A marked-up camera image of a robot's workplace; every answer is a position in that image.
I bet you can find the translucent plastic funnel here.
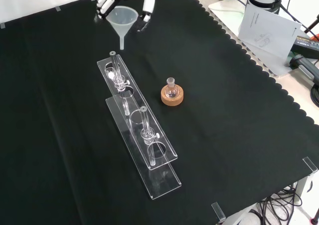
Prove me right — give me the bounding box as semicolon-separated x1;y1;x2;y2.
106;6;139;51

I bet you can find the clear acrylic funnel stand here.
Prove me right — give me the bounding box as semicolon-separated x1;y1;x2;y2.
96;50;182;201

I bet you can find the pale board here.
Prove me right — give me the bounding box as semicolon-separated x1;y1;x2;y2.
208;0;300;77

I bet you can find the small round-bottom glass flask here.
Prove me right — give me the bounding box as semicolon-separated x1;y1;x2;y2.
165;77;179;99

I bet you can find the white printed booklet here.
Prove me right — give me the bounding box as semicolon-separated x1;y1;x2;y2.
238;4;302;60

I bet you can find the black cloth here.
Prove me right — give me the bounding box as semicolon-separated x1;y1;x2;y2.
0;0;319;225

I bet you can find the black tripod leg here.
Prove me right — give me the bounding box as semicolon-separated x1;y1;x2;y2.
303;13;319;35

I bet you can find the black power adapter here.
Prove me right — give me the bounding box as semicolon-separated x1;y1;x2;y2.
292;34;319;59

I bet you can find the green and black plug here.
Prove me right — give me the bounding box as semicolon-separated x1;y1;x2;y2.
288;52;319;86

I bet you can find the clear cloth clip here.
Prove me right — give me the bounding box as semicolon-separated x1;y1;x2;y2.
302;156;319;173
211;202;226;223

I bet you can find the grey table leg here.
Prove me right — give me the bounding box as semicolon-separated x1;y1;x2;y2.
295;171;315;204

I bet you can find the cork ring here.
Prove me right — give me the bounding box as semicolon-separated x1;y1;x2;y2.
160;84;185;107

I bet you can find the black coiled cable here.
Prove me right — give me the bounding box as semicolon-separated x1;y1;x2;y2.
310;83;319;109

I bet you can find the black cable tangle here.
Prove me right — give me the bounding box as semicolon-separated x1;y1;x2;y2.
249;182;304;225

